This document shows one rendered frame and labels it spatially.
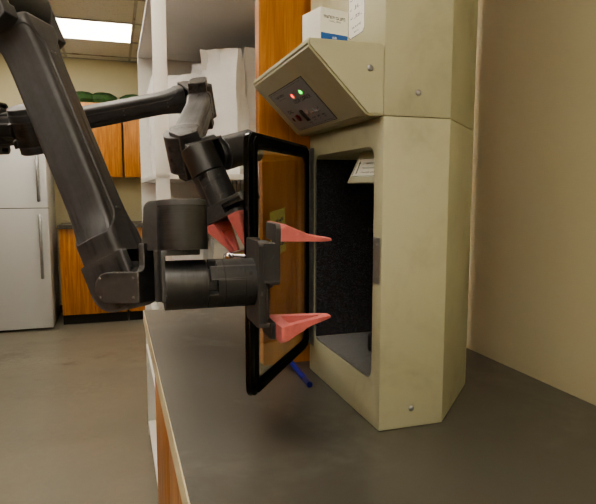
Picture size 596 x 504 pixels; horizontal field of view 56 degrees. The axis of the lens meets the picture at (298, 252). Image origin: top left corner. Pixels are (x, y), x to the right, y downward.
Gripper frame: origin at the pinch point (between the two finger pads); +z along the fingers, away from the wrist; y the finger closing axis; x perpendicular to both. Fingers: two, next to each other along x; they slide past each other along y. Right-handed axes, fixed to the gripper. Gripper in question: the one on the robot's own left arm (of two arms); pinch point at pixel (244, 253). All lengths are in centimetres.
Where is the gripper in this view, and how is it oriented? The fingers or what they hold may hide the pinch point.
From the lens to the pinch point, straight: 93.4
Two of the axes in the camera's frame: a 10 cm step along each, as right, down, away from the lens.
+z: 4.1, 9.1, -0.2
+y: -8.6, 4.0, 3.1
